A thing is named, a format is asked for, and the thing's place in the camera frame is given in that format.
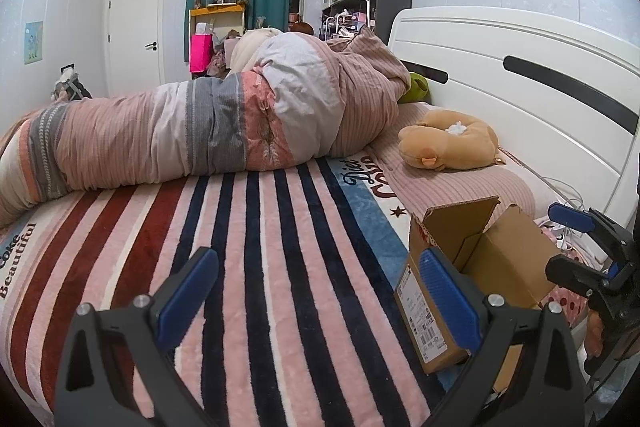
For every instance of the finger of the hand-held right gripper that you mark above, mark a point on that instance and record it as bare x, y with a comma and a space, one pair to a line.
570, 217
575, 274

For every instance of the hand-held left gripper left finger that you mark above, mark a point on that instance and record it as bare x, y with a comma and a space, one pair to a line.
187, 302

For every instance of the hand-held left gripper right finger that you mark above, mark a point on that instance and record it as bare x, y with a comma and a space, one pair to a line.
447, 302

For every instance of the brown cardboard box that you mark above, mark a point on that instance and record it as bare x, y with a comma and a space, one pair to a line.
515, 257

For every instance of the person's right hand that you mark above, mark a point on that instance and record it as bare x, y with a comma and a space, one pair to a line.
595, 329

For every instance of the pink dotted sheet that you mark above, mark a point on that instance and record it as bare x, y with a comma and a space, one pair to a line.
565, 302

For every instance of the striped blanket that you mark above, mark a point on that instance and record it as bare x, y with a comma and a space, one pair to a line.
250, 257

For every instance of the pink striped pillow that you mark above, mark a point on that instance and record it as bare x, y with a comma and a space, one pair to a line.
450, 187

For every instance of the tan plush toy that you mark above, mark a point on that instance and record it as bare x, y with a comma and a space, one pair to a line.
450, 142

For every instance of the rolled pink grey comforter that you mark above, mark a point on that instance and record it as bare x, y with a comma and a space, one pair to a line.
150, 132

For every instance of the white bed headboard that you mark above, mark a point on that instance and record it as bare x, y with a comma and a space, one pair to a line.
500, 37

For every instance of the green plush toy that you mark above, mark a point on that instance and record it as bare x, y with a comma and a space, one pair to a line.
419, 88

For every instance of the dark bag on floor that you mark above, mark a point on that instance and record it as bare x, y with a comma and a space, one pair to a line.
70, 87

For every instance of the pink gift bag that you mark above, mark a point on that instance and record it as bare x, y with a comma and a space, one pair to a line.
200, 52

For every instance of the cream cushion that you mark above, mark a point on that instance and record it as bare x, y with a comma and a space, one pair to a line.
250, 49

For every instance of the white door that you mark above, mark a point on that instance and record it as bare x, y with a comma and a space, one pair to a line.
135, 39

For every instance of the yellow shelf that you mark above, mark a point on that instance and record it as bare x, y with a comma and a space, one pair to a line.
217, 12

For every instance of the small blue wall poster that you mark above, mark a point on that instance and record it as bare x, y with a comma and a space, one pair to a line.
33, 43

